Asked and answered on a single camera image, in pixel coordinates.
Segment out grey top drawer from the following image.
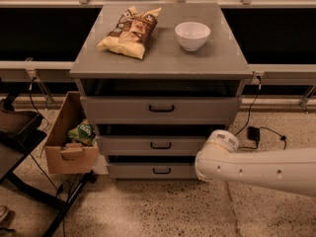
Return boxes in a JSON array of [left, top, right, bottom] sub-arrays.
[[81, 97, 241, 125]]

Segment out metal railing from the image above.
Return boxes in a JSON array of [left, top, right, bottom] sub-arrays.
[[0, 0, 316, 114]]

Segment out black power adapter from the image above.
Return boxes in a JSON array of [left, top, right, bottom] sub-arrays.
[[247, 126, 260, 141]]

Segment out white bowl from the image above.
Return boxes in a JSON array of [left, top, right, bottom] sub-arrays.
[[175, 22, 210, 51]]

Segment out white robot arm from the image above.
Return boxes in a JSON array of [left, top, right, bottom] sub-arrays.
[[195, 129, 316, 198]]

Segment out yellow brown chip bag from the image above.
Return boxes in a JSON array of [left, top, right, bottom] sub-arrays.
[[97, 6, 162, 59]]

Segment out grey drawer cabinet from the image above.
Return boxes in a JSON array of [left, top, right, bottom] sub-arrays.
[[68, 1, 254, 180]]

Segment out grey drawer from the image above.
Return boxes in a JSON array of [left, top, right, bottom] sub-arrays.
[[81, 97, 241, 125], [109, 155, 197, 180], [97, 136, 205, 156]]

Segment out cardboard box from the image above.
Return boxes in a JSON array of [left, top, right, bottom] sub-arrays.
[[44, 92, 99, 174]]

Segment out green snack bag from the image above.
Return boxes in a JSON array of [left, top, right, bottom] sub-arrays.
[[67, 118, 96, 146]]

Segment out black cart with tray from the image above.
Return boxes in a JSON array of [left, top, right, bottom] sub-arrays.
[[0, 93, 93, 237]]

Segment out grey bottom drawer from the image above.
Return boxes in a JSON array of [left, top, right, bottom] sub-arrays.
[[109, 155, 197, 180]]

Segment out black cable on floor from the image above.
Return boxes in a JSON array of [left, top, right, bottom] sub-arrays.
[[233, 75, 288, 151]]

